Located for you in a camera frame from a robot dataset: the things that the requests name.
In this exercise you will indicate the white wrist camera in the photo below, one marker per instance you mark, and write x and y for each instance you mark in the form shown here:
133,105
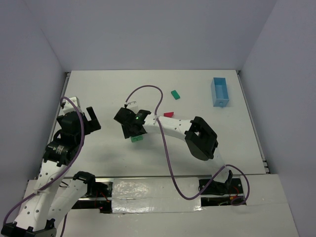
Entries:
71,105
133,106

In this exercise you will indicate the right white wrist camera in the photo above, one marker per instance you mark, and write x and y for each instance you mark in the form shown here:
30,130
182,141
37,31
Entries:
133,106

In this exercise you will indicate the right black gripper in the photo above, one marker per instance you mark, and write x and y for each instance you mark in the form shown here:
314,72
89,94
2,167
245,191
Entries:
129,131

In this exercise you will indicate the red triangular prism block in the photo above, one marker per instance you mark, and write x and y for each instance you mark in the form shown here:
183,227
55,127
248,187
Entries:
168,114

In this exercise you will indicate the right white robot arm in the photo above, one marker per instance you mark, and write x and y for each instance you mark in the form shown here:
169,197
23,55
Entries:
200,138

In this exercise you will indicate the blue plastic box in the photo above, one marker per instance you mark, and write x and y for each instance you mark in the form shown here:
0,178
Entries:
220,97

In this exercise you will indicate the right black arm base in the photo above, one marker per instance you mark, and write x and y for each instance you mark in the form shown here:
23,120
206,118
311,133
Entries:
224,192

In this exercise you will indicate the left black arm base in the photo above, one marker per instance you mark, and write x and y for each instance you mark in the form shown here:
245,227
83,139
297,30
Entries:
98,194

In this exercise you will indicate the silver tape covered panel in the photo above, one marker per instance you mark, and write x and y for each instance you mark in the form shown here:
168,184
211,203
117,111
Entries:
150,195

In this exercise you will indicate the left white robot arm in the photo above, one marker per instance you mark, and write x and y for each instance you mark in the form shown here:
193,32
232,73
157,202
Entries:
43,211

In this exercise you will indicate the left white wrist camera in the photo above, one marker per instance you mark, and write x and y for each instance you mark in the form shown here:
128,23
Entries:
71,105

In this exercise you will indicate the green castle notched block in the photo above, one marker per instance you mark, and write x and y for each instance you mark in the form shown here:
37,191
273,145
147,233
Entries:
136,138

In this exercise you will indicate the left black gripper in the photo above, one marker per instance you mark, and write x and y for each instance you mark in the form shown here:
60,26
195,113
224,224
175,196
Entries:
91,124

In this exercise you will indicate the aluminium rail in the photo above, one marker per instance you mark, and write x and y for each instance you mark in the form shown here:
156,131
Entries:
150,177

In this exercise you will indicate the green rectangular block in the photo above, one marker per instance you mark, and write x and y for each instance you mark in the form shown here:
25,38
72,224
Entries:
175,95

